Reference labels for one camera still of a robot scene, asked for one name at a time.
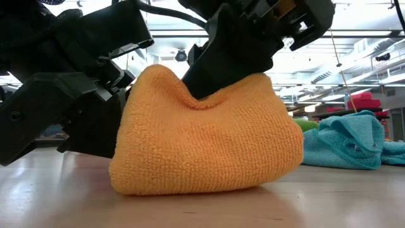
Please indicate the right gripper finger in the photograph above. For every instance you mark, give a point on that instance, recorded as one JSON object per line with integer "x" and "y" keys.
{"x": 231, "y": 57}

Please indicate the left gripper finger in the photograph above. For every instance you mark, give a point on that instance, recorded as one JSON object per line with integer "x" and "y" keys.
{"x": 121, "y": 79}
{"x": 98, "y": 126}

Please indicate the orange microfiber towel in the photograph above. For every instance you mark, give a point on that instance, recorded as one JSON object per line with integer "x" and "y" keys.
{"x": 205, "y": 142}

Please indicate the green microfiber towel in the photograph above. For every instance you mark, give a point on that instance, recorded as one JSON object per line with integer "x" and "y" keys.
{"x": 305, "y": 125}

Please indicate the blue microfiber towel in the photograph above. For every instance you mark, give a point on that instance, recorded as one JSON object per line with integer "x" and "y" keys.
{"x": 345, "y": 142}

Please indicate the black ceiling device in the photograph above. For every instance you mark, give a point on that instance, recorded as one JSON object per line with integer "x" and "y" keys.
{"x": 181, "y": 55}
{"x": 383, "y": 57}

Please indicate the black overhead crossbar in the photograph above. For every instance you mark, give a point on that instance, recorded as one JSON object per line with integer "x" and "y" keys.
{"x": 357, "y": 33}

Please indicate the red object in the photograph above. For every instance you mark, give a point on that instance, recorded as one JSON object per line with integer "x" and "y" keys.
{"x": 365, "y": 101}

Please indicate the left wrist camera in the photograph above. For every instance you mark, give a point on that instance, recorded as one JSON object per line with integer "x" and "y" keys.
{"x": 120, "y": 28}

